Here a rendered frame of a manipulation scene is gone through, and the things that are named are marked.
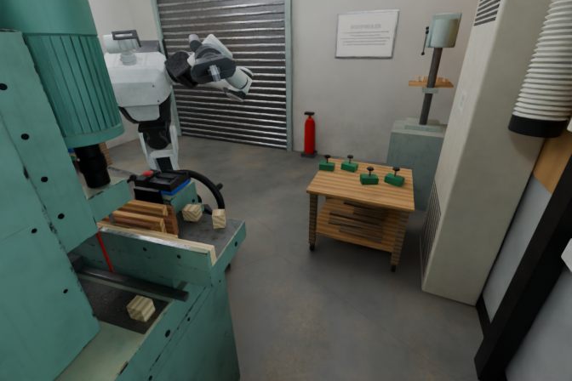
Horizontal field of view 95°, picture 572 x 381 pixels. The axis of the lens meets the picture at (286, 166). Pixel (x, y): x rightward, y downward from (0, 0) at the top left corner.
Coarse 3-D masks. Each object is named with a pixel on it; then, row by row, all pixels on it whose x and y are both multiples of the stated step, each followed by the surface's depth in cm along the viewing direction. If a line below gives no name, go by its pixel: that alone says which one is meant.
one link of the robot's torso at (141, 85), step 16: (144, 48) 118; (160, 48) 127; (112, 64) 108; (128, 64) 108; (144, 64) 110; (160, 64) 113; (112, 80) 106; (128, 80) 107; (144, 80) 109; (160, 80) 112; (176, 80) 121; (128, 96) 112; (144, 96) 114; (160, 96) 115; (128, 112) 120; (144, 112) 121; (160, 112) 124
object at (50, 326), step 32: (0, 128) 40; (0, 160) 40; (0, 192) 40; (32, 192) 44; (0, 224) 41; (32, 224) 45; (0, 256) 41; (32, 256) 45; (64, 256) 50; (0, 288) 41; (32, 288) 46; (64, 288) 51; (0, 320) 42; (32, 320) 46; (64, 320) 52; (96, 320) 59; (0, 352) 42; (32, 352) 47; (64, 352) 52
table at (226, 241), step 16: (192, 224) 80; (208, 224) 80; (240, 224) 79; (192, 240) 73; (208, 240) 73; (224, 240) 73; (240, 240) 79; (96, 256) 74; (112, 256) 72; (128, 256) 70; (144, 256) 68; (224, 256) 70; (160, 272) 69; (176, 272) 67; (192, 272) 65; (208, 272) 63
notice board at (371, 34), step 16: (352, 16) 286; (368, 16) 281; (384, 16) 275; (336, 32) 299; (352, 32) 292; (368, 32) 286; (384, 32) 280; (336, 48) 305; (352, 48) 299; (368, 48) 292; (384, 48) 286
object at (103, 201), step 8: (112, 176) 72; (112, 184) 68; (120, 184) 70; (88, 192) 64; (96, 192) 64; (104, 192) 65; (112, 192) 68; (120, 192) 70; (128, 192) 72; (88, 200) 62; (96, 200) 64; (104, 200) 66; (112, 200) 68; (120, 200) 70; (128, 200) 73; (96, 208) 64; (104, 208) 66; (112, 208) 68; (96, 216) 64; (104, 216) 66
